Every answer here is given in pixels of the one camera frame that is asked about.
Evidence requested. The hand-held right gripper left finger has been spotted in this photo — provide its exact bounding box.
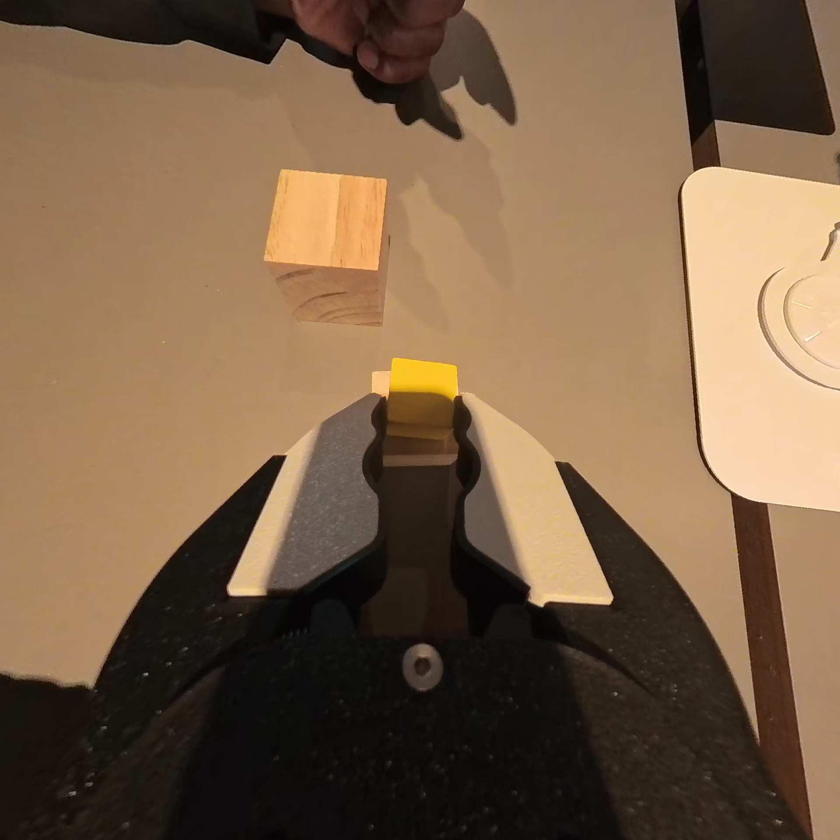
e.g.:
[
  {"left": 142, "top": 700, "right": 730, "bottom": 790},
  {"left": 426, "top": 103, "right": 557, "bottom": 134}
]
[{"left": 226, "top": 391, "right": 388, "bottom": 599}]

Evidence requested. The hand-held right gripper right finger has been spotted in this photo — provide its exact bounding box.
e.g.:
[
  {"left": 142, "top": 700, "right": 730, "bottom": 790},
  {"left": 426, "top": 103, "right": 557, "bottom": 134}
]
[{"left": 451, "top": 391, "right": 616, "bottom": 608}]

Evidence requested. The yellow wooden cube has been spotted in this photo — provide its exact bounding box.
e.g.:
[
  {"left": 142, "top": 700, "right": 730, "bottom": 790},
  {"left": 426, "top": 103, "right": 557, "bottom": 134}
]
[{"left": 386, "top": 357, "right": 459, "bottom": 442}]

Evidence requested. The large natural wooden cube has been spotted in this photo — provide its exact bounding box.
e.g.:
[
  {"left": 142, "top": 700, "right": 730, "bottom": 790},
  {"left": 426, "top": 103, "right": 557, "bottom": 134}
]
[{"left": 264, "top": 168, "right": 389, "bottom": 328}]

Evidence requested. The person's left forearm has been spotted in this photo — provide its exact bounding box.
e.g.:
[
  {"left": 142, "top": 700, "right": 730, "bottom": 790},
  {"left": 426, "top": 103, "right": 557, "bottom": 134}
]
[{"left": 0, "top": 0, "right": 294, "bottom": 65}]

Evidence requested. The person's left hand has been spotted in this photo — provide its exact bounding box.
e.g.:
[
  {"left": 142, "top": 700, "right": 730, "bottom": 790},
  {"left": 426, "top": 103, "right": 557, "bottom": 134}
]
[{"left": 290, "top": 0, "right": 468, "bottom": 85}]

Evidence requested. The white document stand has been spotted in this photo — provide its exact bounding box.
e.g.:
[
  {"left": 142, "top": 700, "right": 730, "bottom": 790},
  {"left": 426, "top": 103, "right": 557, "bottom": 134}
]
[{"left": 679, "top": 166, "right": 840, "bottom": 513}]

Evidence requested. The black desk pad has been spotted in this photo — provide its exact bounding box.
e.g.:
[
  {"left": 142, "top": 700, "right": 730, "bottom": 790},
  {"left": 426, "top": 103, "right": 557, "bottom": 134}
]
[{"left": 675, "top": 0, "right": 836, "bottom": 137}]

